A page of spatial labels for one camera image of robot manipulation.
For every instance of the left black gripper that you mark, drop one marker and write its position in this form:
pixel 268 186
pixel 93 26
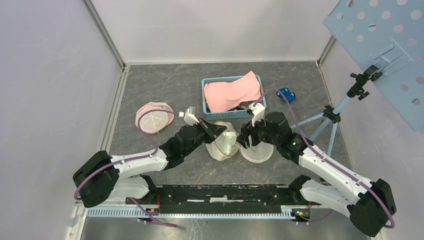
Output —
pixel 212 131

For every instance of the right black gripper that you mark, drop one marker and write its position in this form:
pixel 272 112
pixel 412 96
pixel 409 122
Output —
pixel 246 130

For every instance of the pink bra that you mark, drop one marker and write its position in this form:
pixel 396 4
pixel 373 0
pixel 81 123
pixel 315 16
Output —
pixel 223 96

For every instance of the white mesh laundry bag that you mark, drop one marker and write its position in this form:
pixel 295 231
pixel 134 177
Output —
pixel 155 121

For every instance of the pale green bra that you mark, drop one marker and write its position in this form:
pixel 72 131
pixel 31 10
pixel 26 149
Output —
pixel 226 143

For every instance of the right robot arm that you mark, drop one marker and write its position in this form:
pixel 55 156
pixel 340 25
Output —
pixel 368 204

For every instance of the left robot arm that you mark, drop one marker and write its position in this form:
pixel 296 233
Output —
pixel 104 177

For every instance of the beige bra in basket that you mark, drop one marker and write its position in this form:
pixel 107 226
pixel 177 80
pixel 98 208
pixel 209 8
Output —
pixel 245 106

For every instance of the light blue plastic basket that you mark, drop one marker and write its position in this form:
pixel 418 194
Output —
pixel 231 114

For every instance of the blue toy car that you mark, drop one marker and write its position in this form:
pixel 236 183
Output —
pixel 286 94

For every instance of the blue tripod stand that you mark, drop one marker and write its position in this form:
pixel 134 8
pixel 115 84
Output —
pixel 331 115

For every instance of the blue perforated panel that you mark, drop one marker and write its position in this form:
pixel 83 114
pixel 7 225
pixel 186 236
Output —
pixel 387 34

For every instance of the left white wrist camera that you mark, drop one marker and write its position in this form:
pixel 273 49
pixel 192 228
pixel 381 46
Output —
pixel 189 116

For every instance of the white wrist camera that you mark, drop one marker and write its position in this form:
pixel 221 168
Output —
pixel 257 110
pixel 189 116

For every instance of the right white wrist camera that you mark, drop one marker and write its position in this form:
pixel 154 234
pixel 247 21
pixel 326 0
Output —
pixel 257 110

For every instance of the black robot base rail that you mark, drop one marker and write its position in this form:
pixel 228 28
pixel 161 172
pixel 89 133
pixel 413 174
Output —
pixel 222 199

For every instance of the white cable tray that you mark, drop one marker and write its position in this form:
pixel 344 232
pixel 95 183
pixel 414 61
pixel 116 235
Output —
pixel 136 212

